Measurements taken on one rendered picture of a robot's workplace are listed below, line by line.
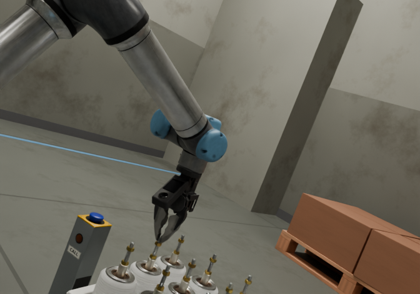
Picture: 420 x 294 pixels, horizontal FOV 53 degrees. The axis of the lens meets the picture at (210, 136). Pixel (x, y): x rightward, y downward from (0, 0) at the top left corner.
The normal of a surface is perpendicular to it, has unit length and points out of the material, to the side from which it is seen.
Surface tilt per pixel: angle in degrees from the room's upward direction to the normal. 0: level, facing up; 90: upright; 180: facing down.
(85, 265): 90
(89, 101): 90
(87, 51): 90
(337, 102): 90
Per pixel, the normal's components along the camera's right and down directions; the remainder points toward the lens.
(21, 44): 0.52, 0.20
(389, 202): -0.68, -0.22
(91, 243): 0.80, 0.35
